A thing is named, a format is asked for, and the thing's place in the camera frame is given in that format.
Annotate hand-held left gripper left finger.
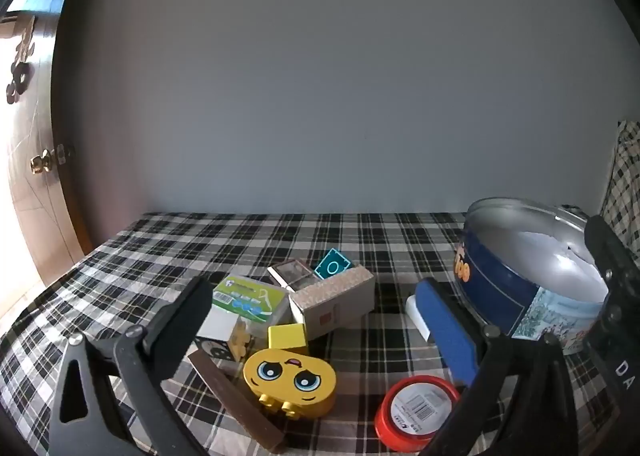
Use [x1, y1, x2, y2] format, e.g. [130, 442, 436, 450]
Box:
[47, 275, 216, 456]

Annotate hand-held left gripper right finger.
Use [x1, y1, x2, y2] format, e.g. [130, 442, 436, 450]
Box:
[415, 278, 568, 456]

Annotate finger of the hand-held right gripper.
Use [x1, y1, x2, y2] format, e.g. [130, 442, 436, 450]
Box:
[584, 215, 640, 319]

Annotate white tan toy block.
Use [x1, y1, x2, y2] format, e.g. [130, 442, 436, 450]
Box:
[195, 308, 256, 377]

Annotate blue round metal tin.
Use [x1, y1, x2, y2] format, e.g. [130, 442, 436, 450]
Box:
[452, 196, 613, 356]

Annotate green label plastic box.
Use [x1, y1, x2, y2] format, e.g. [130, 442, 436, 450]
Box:
[210, 275, 292, 337]

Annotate brown wooden stick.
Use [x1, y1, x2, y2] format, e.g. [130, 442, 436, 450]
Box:
[187, 351, 287, 453]

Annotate yellow wooden cube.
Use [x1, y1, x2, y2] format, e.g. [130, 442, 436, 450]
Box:
[267, 323, 310, 356]

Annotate beige speckled cardboard box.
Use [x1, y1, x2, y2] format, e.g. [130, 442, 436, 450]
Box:
[289, 267, 376, 341]

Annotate photo printed card box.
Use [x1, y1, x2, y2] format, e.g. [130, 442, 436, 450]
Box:
[267, 259, 321, 293]

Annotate plaid pillow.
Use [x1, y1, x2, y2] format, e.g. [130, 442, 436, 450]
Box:
[600, 120, 640, 257]

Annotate yellow face toy block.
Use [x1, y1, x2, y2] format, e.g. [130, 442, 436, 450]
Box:
[242, 347, 338, 421]

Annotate brown wooden door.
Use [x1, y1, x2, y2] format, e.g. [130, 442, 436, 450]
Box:
[0, 0, 103, 297]

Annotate brass door knob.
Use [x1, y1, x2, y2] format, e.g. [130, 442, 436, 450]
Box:
[30, 148, 57, 174]

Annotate hanging door ornament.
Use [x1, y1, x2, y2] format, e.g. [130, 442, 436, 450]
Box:
[5, 16, 38, 104]

